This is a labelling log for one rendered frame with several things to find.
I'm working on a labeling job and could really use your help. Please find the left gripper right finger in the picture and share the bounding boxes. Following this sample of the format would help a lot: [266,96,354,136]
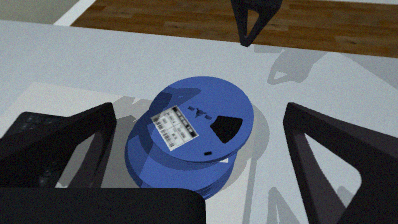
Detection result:
[283,102,398,224]

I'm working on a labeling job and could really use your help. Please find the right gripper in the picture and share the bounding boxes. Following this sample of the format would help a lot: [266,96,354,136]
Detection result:
[230,0,282,47]

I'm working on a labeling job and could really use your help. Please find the black keyboard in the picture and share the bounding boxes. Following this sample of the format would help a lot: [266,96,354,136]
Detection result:
[2,112,77,188]

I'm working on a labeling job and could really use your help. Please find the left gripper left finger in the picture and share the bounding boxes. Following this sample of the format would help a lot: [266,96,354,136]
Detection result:
[0,102,117,188]

